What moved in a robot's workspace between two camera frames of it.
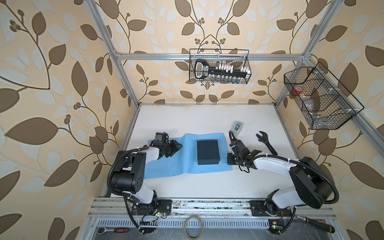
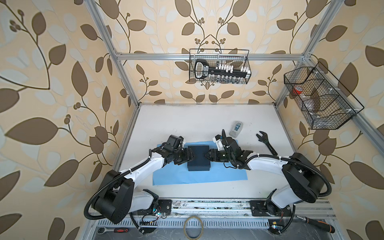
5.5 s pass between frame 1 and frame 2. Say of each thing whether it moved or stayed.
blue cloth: moved
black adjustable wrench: stayed
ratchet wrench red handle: stayed
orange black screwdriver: stayed
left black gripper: moved
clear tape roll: stayed
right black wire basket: stayed
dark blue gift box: moved
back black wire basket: stayed
